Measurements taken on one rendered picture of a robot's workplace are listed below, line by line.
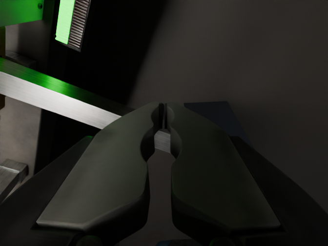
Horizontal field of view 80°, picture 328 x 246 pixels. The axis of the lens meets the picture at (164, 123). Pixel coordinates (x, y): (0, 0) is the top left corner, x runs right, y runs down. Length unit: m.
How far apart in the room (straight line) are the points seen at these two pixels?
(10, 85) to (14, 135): 0.24
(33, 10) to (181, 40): 0.78
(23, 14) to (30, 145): 0.28
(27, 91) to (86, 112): 0.07
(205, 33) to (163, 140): 0.84
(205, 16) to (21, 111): 0.84
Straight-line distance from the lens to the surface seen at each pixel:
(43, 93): 0.27
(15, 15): 0.32
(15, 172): 0.56
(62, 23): 0.36
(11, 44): 0.42
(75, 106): 0.26
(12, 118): 0.49
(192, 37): 1.05
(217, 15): 1.06
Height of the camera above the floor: 1.03
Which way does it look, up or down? 58 degrees down
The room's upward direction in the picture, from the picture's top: 178 degrees counter-clockwise
